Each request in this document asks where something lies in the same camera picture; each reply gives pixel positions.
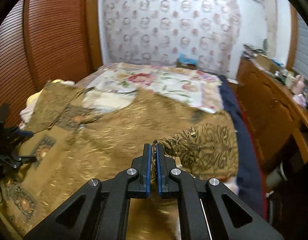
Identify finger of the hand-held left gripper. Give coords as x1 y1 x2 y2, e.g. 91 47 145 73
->
0 152 36 169
4 126 34 139

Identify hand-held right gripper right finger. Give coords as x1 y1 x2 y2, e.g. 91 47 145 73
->
155 142 284 240

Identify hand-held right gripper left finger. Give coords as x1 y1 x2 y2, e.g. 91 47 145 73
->
23 143 152 240

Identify gold brown patterned cloth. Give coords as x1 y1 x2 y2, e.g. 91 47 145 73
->
0 81 241 240

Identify pink folded cloth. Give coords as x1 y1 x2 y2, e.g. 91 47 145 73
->
20 103 36 124

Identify yellow cloth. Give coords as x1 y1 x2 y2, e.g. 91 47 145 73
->
26 79 70 106

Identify floral quilt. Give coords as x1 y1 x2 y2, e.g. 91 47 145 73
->
76 62 224 113

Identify navy blanket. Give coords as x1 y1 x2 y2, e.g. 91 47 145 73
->
217 74 267 221

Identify wooden louvered wardrobe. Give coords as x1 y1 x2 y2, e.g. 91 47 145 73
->
0 0 103 128

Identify blue box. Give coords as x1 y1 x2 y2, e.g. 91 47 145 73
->
177 53 198 69

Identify wooden cabinet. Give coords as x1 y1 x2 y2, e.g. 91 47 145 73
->
235 56 308 173

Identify stack of folded fabrics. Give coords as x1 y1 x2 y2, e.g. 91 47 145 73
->
242 43 266 59

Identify cardboard box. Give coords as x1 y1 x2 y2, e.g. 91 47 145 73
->
254 54 282 75

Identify grey window blind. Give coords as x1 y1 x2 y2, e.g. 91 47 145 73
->
293 15 308 81

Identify narrow beige curtain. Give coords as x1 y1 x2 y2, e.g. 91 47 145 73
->
254 0 278 58

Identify circle print wall curtain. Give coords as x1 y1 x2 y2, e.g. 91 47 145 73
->
99 0 242 73

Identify wooden window frame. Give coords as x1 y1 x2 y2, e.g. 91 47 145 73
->
286 4 299 72

